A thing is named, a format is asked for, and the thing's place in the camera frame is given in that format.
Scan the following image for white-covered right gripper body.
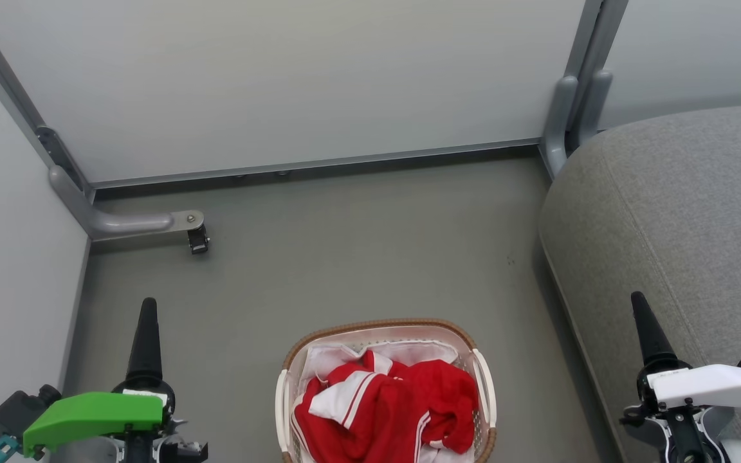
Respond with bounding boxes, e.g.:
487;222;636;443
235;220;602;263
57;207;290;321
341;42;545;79
620;362;741;463

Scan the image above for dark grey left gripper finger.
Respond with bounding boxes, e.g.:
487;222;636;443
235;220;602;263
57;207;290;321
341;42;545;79
125;297;165;381

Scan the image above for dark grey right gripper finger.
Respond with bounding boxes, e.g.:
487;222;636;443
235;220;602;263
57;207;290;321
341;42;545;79
630;291;681;372

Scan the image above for green-covered left gripper body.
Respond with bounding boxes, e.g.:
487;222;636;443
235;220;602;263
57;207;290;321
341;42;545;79
22;379;208;463

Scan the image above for red white-trimmed jersey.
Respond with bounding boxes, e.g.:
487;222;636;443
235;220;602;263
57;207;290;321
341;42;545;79
292;350;423;463

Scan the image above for red shorts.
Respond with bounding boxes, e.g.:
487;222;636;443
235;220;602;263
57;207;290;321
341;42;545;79
383;359;479;455

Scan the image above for grey fabric sofa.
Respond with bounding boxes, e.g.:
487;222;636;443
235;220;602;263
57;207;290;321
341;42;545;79
538;103;741;463

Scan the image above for black caster wheel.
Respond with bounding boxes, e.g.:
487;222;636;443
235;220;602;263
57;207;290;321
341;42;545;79
187;225;210;255

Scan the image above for grey partition foot bar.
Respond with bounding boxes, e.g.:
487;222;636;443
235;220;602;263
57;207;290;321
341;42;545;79
49;165;205;242

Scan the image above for white woven laundry basket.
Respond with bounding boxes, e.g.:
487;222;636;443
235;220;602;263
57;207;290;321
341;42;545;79
274;318;497;463

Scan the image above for white cloth basket liner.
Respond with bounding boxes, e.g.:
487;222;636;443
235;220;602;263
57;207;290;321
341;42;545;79
300;340;474;463

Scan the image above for grey double partition post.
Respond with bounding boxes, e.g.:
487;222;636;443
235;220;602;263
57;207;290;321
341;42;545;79
538;0;630;180

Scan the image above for slanted grey partition post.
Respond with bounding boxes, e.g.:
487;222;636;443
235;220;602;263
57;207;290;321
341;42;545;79
0;0;96;197

